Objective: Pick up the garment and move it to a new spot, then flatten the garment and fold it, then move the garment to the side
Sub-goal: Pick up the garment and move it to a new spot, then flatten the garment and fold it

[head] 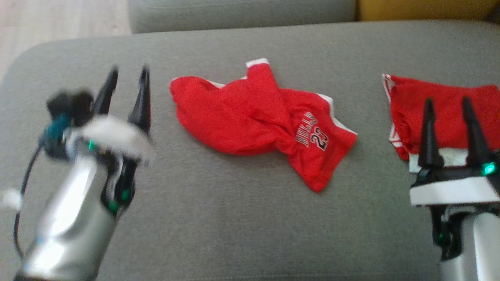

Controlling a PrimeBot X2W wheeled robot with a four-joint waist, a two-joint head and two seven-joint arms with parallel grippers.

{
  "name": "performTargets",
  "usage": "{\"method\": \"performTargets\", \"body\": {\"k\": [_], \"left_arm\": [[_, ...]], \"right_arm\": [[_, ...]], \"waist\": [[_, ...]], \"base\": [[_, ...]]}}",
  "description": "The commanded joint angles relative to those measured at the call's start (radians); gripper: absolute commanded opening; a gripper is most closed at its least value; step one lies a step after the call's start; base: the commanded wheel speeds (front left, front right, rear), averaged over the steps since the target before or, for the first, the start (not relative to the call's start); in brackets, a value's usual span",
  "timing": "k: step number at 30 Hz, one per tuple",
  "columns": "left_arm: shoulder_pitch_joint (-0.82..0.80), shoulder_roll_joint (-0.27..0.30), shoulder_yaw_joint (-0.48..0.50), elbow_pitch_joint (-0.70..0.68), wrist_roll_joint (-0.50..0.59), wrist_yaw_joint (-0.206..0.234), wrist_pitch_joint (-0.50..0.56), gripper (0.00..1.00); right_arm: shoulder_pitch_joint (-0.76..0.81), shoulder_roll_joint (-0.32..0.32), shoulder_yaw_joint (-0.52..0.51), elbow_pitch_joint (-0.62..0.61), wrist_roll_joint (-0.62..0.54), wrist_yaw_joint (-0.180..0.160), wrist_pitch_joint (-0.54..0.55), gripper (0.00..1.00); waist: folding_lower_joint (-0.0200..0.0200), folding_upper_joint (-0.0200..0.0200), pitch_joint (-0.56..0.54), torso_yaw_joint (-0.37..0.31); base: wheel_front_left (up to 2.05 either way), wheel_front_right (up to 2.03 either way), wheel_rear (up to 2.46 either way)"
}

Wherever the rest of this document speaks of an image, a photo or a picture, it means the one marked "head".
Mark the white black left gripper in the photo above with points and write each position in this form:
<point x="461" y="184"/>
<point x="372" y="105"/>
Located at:
<point x="117" y="136"/>

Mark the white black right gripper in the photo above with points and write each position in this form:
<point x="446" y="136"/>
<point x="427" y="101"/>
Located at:
<point x="453" y="191"/>

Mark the red white basketball jersey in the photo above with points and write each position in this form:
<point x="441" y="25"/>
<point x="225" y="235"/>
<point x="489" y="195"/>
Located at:
<point x="441" y="105"/>

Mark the red white basketball shorts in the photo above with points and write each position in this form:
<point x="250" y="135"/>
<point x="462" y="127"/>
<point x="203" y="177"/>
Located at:
<point x="242" y="117"/>

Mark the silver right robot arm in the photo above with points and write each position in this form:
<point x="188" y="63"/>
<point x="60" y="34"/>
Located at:
<point x="480" y="249"/>

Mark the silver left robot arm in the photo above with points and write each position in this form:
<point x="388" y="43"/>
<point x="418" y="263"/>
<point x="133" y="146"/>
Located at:
<point x="66" y="218"/>

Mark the yellow cushion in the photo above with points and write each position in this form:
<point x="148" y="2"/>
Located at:
<point x="422" y="9"/>

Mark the grey sofa back cushion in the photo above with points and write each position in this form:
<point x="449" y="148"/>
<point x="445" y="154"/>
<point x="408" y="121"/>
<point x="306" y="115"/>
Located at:
<point x="242" y="15"/>

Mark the grey fabric sofa seat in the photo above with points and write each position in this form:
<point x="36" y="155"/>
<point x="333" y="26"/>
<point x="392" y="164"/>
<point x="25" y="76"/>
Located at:
<point x="254" y="234"/>

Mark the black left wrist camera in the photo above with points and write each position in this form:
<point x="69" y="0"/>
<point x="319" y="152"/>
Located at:
<point x="70" y="103"/>

